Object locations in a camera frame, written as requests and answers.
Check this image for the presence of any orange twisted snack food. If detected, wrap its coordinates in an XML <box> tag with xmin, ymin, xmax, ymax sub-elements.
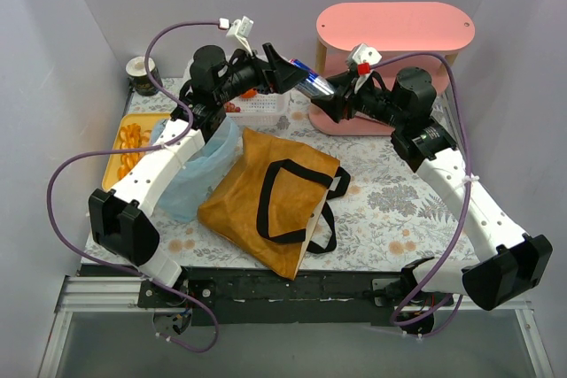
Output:
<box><xmin>117</xmin><ymin>123</ymin><xmax>151</xmax><ymax>180</ymax></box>

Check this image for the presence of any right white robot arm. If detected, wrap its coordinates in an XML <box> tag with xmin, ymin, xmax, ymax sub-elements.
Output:
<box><xmin>311</xmin><ymin>67</ymin><xmax>553</xmax><ymax>311</ymax></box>

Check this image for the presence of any blue plastic grocery bag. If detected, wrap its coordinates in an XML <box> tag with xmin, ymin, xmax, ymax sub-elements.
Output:
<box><xmin>157</xmin><ymin>118</ymin><xmax>240</xmax><ymax>223</ymax></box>

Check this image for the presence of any small orange toy pumpkin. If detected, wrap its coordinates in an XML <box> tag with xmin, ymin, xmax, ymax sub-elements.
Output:
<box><xmin>240</xmin><ymin>89</ymin><xmax>258</xmax><ymax>99</ymax></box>

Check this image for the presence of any red grape bunch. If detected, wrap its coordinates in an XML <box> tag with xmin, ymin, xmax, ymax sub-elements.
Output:
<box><xmin>224</xmin><ymin>102</ymin><xmax>241</xmax><ymax>113</ymax></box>

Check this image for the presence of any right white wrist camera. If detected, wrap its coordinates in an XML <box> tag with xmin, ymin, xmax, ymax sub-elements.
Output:
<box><xmin>346</xmin><ymin>43</ymin><xmax>382</xmax><ymax>88</ymax></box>

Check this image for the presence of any pink three-tier shelf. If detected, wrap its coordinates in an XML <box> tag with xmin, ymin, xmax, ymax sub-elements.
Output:
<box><xmin>308</xmin><ymin>1</ymin><xmax>477</xmax><ymax>136</ymax></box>

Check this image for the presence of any floral table mat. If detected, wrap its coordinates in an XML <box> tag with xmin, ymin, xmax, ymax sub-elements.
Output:
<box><xmin>151</xmin><ymin>91</ymin><xmax>457</xmax><ymax>272</ymax></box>

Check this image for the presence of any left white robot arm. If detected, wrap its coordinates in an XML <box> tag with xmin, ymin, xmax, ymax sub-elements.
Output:
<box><xmin>89</xmin><ymin>43</ymin><xmax>308</xmax><ymax>307</ymax></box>

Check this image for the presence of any aluminium rail frame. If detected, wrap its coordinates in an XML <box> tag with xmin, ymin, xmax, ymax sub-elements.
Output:
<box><xmin>38</xmin><ymin>276</ymin><xmax>554</xmax><ymax>377</ymax></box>

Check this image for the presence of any white plastic basket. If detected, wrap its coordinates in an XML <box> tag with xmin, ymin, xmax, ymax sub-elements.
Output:
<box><xmin>185</xmin><ymin>56</ymin><xmax>291</xmax><ymax>129</ymax></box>

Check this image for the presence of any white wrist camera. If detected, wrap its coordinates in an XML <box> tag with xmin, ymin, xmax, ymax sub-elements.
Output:
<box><xmin>218</xmin><ymin>16</ymin><xmax>255</xmax><ymax>57</ymax></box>
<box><xmin>346</xmin><ymin>43</ymin><xmax>382</xmax><ymax>88</ymax></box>

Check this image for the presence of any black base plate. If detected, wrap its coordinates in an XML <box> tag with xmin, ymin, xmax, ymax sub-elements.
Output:
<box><xmin>137</xmin><ymin>267</ymin><xmax>454</xmax><ymax>327</ymax></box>

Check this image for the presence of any yellow plastic tray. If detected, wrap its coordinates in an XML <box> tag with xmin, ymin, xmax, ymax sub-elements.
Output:
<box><xmin>102</xmin><ymin>113</ymin><xmax>169</xmax><ymax>190</ymax></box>

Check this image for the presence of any silver blue drink can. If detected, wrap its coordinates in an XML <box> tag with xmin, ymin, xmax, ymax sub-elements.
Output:
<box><xmin>289</xmin><ymin>58</ymin><xmax>336</xmax><ymax>100</ymax></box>

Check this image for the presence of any dark tape roll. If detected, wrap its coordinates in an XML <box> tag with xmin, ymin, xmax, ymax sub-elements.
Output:
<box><xmin>125</xmin><ymin>56</ymin><xmax>158</xmax><ymax>96</ymax></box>

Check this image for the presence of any yellow canvas tote bag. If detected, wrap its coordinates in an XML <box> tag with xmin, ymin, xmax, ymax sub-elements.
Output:
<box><xmin>198</xmin><ymin>128</ymin><xmax>351</xmax><ymax>280</ymax></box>

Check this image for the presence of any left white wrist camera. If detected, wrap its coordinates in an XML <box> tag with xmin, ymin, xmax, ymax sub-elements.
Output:
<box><xmin>218</xmin><ymin>16</ymin><xmax>255</xmax><ymax>57</ymax></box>

